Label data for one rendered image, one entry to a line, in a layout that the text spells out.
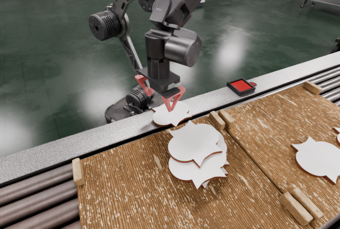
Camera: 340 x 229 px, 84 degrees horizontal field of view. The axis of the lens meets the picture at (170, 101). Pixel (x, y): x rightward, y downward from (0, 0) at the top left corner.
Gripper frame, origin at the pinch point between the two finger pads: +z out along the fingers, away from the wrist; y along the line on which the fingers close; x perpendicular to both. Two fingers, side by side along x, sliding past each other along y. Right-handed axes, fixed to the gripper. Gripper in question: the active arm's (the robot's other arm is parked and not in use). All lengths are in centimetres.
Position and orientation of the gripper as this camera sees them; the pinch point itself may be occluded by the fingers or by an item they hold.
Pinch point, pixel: (159, 100)
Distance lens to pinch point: 55.5
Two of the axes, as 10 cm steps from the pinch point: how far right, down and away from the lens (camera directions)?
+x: 7.5, -4.1, 5.2
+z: 0.0, 7.8, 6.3
